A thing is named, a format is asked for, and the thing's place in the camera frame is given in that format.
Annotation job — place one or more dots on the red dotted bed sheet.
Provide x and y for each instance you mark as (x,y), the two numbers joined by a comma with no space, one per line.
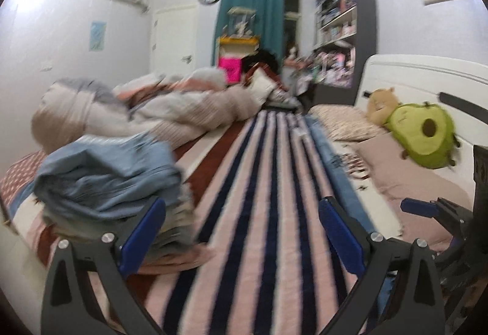
(19,175)

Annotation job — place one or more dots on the white lettered cloth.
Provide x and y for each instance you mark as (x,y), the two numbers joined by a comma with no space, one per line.
(349,163)

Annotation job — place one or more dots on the glass display case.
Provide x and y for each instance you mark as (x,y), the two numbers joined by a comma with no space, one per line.
(241,22)

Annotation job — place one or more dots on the pink shopping bag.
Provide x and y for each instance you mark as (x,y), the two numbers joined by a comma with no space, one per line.
(230,70)

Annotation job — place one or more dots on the teal curtain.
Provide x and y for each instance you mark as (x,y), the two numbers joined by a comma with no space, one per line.
(267,14)

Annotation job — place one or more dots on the light blue denim pants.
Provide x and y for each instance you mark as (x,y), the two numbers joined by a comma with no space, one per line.
(106,175)

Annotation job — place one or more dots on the white door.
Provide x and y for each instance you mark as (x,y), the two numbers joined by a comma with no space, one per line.
(173,41)

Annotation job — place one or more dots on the white puffer jacket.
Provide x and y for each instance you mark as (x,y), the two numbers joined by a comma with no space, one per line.
(263,89)

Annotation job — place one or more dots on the window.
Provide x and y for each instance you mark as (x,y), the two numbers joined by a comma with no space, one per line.
(292,22)

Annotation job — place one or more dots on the beige crumpled duvet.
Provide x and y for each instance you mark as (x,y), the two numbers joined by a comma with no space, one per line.
(160,110)

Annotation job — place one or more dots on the green avocado plush toy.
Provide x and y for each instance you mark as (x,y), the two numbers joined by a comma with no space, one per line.
(423,136)

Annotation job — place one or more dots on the white bed headboard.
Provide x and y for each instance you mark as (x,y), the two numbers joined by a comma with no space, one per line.
(411,72)

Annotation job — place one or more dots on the pale folded clothes pile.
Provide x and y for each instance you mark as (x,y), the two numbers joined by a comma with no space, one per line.
(171,236)

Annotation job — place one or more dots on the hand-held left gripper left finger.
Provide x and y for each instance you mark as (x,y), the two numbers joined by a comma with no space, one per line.
(143,236)

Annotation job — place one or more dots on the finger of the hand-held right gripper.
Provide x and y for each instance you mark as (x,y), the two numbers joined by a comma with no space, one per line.
(419,207)

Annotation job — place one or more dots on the black garment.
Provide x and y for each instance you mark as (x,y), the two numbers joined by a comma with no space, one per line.
(263,58)

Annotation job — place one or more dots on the beige pillow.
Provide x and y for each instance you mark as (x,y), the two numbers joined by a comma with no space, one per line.
(392,167)

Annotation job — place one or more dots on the dark bookshelf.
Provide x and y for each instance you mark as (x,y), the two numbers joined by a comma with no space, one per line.
(364,33)

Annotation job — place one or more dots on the floral pillow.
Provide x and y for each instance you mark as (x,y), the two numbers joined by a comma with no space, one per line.
(343,121)

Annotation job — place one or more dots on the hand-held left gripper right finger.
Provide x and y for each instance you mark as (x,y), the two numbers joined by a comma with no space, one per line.
(341,236)

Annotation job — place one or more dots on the small blue wall poster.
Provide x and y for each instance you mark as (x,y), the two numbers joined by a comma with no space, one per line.
(98,36)

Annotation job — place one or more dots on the striped blanket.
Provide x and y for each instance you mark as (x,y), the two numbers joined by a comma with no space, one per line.
(259,205)

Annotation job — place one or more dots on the brown plush toy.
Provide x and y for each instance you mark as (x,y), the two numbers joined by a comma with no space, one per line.
(381,104)

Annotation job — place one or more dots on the yellow shelf unit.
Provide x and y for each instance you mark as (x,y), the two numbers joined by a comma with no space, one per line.
(238,40)

